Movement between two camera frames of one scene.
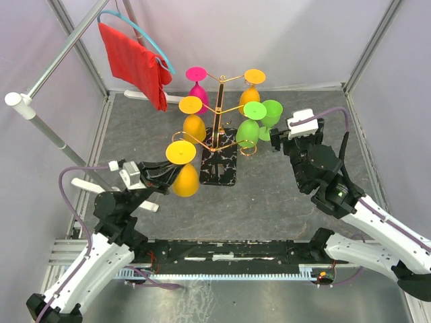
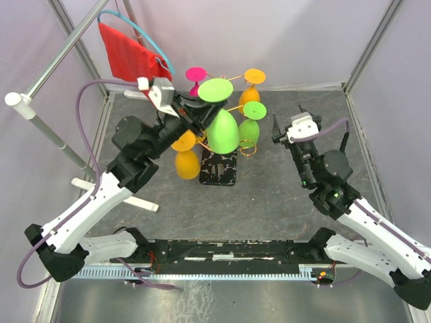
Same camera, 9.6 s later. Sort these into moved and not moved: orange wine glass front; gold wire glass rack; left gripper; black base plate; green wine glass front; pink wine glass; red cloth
Moved: left gripper
Not moved: orange wine glass front; red cloth; green wine glass front; black base plate; pink wine glass; gold wire glass rack
